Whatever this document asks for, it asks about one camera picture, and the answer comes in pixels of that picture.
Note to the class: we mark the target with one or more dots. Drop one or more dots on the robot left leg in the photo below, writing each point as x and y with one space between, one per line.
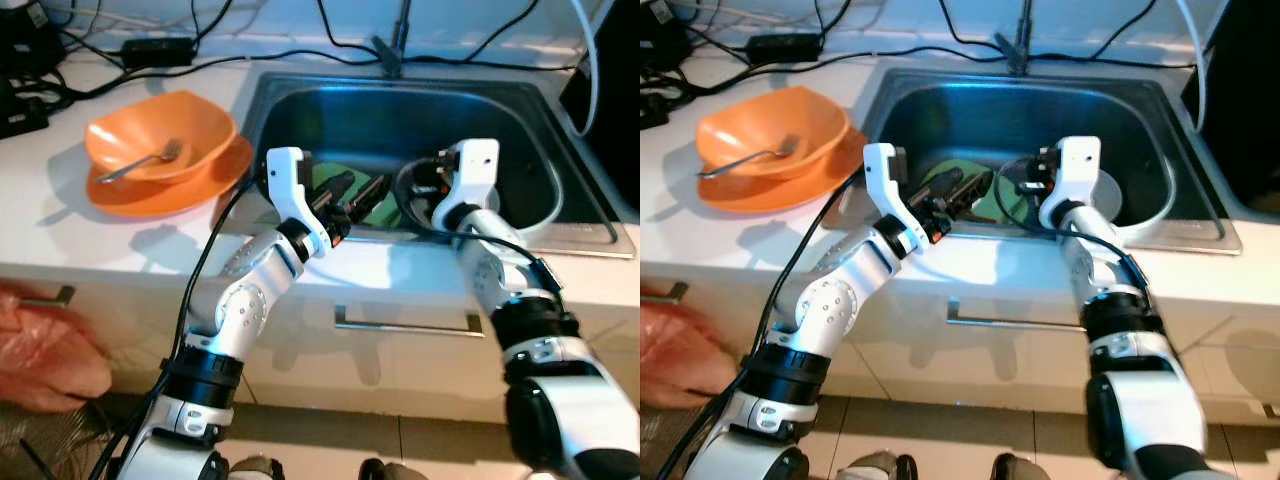
870 468
258 470

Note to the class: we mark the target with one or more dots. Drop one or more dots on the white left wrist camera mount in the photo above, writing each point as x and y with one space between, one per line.
285 175
880 175

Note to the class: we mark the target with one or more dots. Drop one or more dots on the orange plate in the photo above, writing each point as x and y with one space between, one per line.
790 197
180 200

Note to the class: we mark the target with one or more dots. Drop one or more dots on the red plastic bag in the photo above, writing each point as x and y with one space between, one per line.
680 360
50 360

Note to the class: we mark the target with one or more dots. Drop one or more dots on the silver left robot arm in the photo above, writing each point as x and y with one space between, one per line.
235 310
830 305

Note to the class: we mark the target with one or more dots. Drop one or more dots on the black electronic device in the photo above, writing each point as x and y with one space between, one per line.
655 40
25 45

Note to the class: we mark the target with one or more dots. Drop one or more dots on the orange bowl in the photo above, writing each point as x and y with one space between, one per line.
800 115
190 120

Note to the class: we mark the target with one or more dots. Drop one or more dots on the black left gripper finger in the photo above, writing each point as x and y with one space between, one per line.
338 188
370 198
943 186
972 195

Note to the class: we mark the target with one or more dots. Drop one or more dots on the white kitchen cabinet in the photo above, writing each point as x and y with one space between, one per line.
420 370
1000 370

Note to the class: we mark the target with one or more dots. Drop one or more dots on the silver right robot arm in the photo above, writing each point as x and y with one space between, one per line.
560 400
1150 400

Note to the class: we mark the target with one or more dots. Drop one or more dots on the dark appliance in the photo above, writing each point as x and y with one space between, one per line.
1245 100
620 100

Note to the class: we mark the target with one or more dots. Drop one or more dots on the steel faucet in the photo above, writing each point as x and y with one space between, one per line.
400 30
1024 30

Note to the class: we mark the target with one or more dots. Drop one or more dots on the green plate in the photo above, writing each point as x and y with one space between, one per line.
380 212
1012 200

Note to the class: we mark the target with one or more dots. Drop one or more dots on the metal fork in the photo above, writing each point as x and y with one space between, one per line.
750 158
140 163

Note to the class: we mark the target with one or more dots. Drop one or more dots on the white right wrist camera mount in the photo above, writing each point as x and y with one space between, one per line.
475 165
1080 165

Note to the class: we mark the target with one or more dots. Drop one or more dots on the steel kitchen sink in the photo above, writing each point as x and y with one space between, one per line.
400 115
1010 110

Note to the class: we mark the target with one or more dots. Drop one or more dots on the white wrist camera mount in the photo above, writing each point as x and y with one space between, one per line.
285 175
1080 165
880 175
475 165

